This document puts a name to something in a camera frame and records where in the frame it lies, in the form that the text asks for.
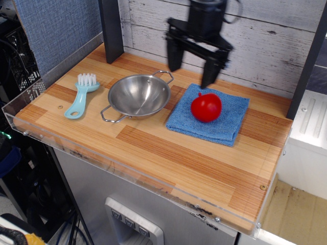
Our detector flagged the yellow object bottom left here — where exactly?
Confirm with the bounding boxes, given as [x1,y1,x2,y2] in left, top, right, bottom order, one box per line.
[25,233,46,245]

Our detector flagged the dark grey post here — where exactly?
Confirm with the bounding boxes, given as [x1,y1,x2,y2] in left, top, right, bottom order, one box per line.
[98,0,124,64]
[286,4,326,120]

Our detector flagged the stainless steel cabinet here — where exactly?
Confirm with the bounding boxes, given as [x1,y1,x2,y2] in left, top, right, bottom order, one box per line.
[53,147,239,244]

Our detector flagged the white side unit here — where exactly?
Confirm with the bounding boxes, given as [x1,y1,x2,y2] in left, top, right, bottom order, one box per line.
[276,90,326,199]

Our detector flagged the red plastic tomato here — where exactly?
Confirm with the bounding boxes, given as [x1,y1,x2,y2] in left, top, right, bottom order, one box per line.
[191,92,222,123]

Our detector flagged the folded blue cloth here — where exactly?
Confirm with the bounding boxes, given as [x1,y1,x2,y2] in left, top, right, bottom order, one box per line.
[166,84,250,146]

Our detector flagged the light blue scrub brush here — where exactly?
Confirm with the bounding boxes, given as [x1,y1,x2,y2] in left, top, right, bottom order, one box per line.
[64,73,100,119]

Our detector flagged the clear acrylic table guard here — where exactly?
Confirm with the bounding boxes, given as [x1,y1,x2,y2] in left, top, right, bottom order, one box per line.
[3,79,292,236]

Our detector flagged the dark grey left post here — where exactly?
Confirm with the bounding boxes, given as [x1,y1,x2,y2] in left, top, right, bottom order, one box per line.
[98,0,124,64]

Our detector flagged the dark grey right post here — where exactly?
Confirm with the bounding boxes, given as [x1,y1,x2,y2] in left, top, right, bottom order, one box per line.
[286,4,326,120]

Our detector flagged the small stainless steel pot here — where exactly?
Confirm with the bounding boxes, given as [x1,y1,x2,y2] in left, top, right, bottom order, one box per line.
[101,70,174,123]

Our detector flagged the black plastic crate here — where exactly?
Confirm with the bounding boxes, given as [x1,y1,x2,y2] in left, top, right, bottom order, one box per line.
[1,27,45,100]

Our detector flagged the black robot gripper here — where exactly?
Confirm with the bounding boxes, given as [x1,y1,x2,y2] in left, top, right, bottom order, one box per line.
[166,1,233,89]

